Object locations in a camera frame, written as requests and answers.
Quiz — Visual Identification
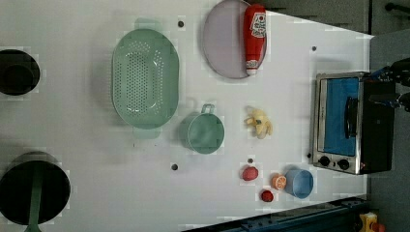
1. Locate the peeled toy banana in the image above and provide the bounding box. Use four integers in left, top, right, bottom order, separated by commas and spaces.
245, 108, 273, 139

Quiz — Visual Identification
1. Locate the red strawberry toy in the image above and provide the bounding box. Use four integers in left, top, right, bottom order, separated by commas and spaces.
242, 166, 259, 181

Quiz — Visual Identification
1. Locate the lilac round plate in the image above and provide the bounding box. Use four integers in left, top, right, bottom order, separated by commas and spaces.
202, 0, 267, 79

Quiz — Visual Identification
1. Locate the green perforated colander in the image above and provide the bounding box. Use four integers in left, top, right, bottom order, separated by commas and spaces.
111, 18, 180, 139

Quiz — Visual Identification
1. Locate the orange slice toy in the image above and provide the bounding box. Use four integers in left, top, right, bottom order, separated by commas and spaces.
272, 174, 287, 190

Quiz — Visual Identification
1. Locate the small red tomato toy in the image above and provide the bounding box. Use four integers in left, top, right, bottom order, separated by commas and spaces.
261, 190, 274, 202

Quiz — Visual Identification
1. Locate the red ketchup bottle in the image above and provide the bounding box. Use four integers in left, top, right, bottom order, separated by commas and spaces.
243, 4, 266, 75

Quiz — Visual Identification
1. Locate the blue cup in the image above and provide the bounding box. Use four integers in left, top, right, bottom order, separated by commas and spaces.
285, 169, 313, 199

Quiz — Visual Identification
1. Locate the silver toaster oven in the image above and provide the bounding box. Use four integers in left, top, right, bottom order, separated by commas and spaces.
311, 72, 395, 175

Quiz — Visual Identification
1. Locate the green ladle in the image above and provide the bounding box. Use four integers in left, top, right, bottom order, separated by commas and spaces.
24, 163, 44, 232

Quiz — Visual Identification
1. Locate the large black pot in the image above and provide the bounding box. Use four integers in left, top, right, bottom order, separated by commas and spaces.
1, 151, 71, 225

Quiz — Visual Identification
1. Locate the blue metal frame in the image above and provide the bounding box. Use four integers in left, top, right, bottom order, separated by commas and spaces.
185, 197, 369, 232

